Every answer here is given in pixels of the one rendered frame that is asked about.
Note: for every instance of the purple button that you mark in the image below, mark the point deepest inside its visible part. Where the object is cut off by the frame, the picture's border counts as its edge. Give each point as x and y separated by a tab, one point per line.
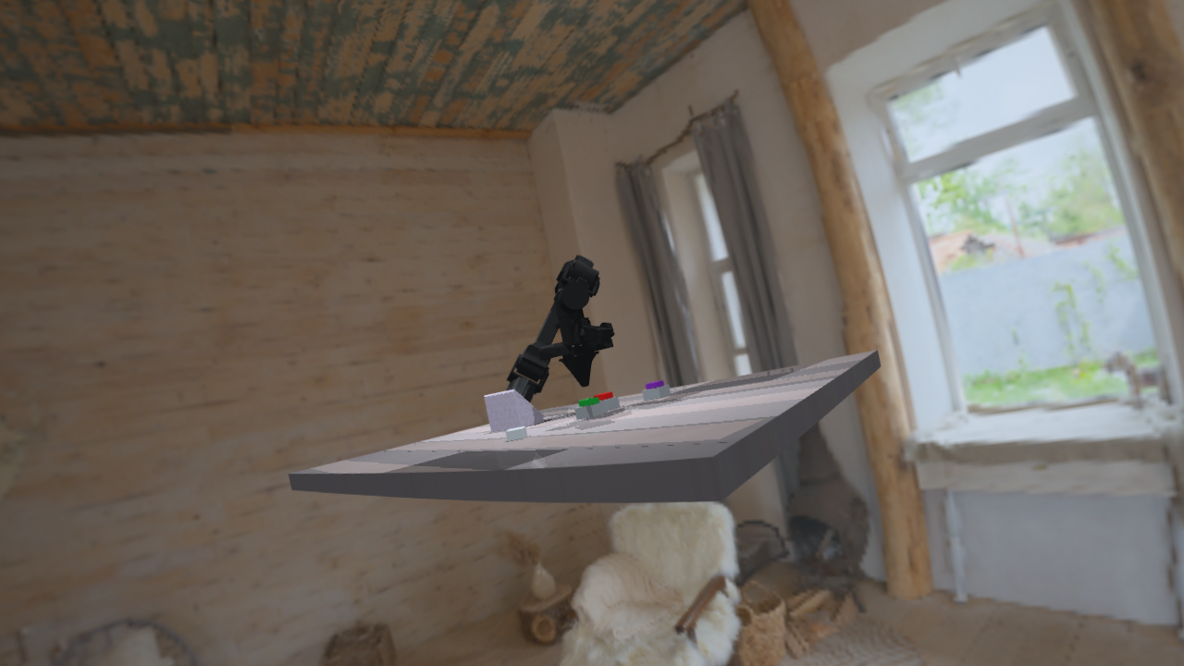
656	390

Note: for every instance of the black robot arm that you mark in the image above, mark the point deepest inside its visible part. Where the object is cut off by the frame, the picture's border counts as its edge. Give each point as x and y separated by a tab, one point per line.
577	281

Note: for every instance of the red square button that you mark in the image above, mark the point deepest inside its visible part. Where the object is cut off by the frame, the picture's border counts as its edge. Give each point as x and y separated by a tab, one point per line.
610	401

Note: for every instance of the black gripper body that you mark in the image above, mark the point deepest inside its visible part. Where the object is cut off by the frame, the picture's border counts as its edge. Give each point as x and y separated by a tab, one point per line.
565	348

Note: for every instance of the green button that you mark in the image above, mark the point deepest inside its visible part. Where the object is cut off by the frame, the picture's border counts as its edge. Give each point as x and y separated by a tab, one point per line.
590	408

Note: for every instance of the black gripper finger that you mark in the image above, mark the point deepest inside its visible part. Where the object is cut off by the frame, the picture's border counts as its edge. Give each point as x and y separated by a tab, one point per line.
587	364
575	364

